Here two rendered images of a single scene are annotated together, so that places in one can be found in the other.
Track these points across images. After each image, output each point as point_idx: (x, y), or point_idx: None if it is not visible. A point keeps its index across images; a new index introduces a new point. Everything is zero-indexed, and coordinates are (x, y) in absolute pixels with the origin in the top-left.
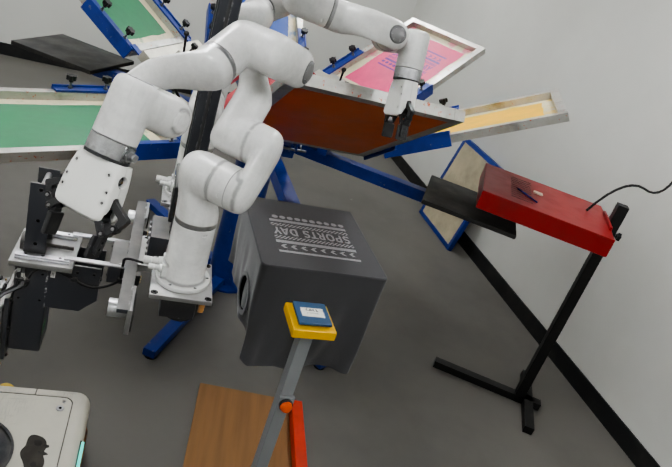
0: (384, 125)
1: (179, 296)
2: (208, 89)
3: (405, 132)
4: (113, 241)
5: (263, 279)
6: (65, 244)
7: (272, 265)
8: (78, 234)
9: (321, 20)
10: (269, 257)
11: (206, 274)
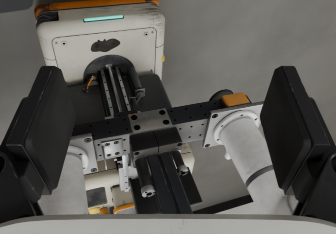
0: (58, 172)
1: (259, 123)
2: None
3: (322, 123)
4: (127, 157)
5: None
6: (134, 171)
7: None
8: (127, 173)
9: None
10: None
11: (236, 117)
